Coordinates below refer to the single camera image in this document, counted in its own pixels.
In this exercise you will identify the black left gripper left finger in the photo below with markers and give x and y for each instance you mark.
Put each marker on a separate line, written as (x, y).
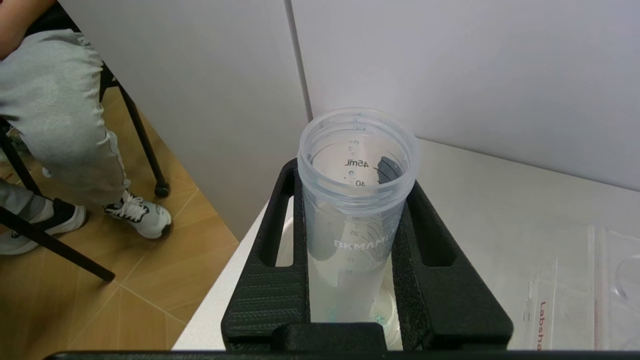
(265, 300)

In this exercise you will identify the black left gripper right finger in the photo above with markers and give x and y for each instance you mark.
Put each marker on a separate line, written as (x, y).
(445, 300)

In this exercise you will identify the clear plastic BKMAM test tube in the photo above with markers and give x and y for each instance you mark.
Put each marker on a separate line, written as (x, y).
(355, 225)

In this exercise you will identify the clear acrylic test tube rack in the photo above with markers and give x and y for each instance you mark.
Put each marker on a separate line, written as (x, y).
(575, 290)

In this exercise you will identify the black metal chair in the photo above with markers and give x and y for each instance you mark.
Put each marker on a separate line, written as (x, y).
(145, 145)

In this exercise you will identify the bystander person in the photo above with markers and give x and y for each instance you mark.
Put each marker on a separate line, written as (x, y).
(60, 115)

